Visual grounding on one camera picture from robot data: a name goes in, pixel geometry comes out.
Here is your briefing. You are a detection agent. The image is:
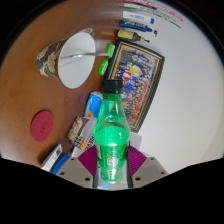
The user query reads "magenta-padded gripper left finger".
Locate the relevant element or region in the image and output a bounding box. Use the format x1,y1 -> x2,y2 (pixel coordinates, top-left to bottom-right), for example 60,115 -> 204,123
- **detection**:
55,144 -> 100,189

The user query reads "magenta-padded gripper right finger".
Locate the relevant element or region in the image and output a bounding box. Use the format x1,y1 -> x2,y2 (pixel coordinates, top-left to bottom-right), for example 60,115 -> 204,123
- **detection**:
125,144 -> 169,189

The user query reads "green plastic drink bottle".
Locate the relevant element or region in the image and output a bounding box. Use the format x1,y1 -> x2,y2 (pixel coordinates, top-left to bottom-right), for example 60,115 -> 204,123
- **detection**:
92,79 -> 132,185

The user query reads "colourful puzzle cube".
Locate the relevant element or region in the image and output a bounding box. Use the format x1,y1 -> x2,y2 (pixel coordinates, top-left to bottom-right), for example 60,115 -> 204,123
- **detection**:
70,134 -> 88,151

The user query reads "patterned snack packet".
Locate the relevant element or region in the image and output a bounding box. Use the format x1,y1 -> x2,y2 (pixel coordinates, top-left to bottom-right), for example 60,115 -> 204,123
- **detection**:
66,115 -> 84,142

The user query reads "flat round red coaster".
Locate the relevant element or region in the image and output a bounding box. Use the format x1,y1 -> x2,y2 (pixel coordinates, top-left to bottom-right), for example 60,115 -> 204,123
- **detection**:
29,110 -> 55,143

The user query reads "blue tissue pack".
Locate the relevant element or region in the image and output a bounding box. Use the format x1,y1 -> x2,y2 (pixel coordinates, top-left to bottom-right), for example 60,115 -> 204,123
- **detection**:
83,92 -> 104,119

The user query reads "framed group photo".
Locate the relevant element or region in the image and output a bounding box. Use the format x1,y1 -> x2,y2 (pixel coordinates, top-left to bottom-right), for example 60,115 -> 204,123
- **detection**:
103,38 -> 166,134

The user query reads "camouflage-patterned mug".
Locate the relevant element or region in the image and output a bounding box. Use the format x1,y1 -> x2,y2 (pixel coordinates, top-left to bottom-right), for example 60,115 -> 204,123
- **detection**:
35,27 -> 97,90

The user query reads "small green box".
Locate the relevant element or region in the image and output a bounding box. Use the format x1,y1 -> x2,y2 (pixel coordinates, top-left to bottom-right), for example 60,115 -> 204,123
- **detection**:
97,58 -> 110,77
105,43 -> 116,59

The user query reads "white spoon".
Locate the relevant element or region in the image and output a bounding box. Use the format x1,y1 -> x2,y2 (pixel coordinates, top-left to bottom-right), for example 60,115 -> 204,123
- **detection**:
59,51 -> 111,61

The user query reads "amber bottle with black cap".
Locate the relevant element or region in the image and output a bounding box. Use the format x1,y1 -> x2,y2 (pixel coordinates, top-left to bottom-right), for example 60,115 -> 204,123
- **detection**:
116,28 -> 151,44

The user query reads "dark blue pump bottle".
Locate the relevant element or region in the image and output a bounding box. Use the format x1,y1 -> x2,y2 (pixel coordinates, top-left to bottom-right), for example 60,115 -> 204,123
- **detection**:
119,19 -> 158,36

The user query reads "white shampoo bottle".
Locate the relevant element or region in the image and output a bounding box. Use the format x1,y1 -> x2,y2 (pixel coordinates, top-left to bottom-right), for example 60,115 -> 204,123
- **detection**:
122,10 -> 155,25

